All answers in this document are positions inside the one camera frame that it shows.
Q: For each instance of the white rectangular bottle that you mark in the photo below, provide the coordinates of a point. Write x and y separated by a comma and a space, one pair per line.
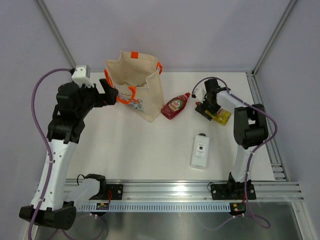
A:
200, 151

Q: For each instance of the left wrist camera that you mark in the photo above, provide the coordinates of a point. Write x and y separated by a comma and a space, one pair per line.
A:
81, 77

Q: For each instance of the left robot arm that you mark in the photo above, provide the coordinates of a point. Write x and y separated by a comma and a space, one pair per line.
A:
50, 208

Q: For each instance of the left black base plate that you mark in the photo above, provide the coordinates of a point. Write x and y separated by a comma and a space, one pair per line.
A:
111, 192

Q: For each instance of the yellow dish soap bottle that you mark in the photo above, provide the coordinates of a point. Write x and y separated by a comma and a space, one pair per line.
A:
222, 116

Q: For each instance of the white slotted cable duct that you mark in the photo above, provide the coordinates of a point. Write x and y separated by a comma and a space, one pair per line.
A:
157, 207

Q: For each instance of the left small circuit board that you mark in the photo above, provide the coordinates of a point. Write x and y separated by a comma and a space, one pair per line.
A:
102, 206

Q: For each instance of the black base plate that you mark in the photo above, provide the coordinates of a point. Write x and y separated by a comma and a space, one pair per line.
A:
221, 192
111, 192

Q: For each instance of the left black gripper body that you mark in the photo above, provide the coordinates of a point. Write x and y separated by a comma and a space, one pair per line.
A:
91, 98

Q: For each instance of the aluminium mounting rail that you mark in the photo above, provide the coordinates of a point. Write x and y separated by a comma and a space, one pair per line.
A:
198, 191

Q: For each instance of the right small circuit board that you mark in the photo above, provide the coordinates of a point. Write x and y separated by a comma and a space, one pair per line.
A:
237, 209

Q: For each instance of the cream canvas tote bag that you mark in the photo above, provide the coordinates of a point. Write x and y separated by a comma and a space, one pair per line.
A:
137, 77

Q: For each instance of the red dish soap bottle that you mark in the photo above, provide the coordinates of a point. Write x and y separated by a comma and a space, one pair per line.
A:
172, 108

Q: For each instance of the left corner aluminium post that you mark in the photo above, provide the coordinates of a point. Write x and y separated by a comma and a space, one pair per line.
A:
51, 23

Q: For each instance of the corner aluminium post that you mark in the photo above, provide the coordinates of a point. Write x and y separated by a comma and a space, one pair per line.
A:
274, 36
51, 23

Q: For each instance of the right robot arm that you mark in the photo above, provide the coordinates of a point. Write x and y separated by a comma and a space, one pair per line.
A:
250, 131

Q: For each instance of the right corner aluminium post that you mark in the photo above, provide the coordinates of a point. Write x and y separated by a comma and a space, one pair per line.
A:
274, 36

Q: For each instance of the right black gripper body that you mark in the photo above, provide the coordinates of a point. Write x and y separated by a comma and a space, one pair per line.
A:
210, 106

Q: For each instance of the small circuit board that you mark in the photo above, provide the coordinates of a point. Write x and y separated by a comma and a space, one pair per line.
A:
102, 206
237, 209

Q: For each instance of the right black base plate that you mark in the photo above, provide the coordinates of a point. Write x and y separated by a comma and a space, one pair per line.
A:
221, 192

